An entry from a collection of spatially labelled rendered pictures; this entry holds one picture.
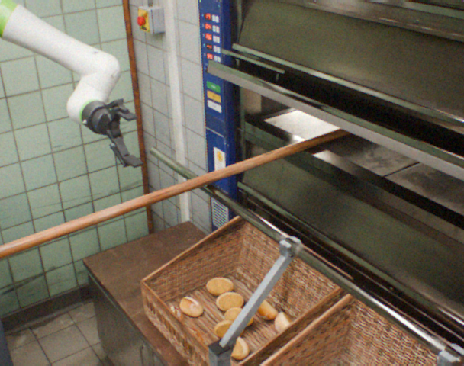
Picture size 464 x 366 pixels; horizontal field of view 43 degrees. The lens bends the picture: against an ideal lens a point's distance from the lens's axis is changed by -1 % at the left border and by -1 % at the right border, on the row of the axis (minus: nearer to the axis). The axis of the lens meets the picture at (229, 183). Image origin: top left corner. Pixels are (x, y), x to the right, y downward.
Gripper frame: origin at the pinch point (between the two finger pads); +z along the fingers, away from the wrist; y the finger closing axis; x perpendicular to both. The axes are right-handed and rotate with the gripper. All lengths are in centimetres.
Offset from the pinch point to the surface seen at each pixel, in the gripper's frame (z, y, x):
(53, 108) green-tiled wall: -117, 27, -15
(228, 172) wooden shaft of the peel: 7.3, 14.6, -25.0
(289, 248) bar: 45, 18, -17
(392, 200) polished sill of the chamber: 44, 18, -54
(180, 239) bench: -57, 76, -41
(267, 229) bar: 35.4, 17.3, -17.4
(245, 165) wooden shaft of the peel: 7.0, 14.2, -31.3
